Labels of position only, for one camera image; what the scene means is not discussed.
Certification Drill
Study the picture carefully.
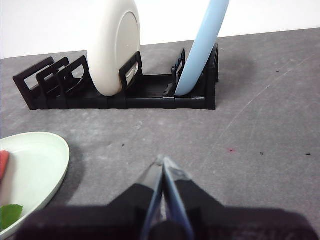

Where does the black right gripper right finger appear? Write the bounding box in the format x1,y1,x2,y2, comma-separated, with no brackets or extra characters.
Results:
162,156,316,240

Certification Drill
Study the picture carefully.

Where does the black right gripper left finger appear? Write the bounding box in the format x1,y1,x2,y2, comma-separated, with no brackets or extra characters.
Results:
14,154,165,240

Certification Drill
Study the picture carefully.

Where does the light green plate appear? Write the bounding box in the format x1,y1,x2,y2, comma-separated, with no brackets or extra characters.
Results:
0,131,71,238

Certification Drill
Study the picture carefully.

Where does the orange carrot with green leaves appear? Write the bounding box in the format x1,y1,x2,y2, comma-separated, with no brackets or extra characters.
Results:
0,149,24,229

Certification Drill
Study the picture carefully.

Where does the black plate rack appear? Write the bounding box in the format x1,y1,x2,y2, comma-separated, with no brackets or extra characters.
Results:
12,42,220,111

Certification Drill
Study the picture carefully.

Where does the beige plate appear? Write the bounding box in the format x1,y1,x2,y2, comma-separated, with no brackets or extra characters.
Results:
86,0,141,97

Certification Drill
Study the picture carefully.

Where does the blue plate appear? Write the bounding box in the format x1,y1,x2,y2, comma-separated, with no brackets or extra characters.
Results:
174,0,231,96

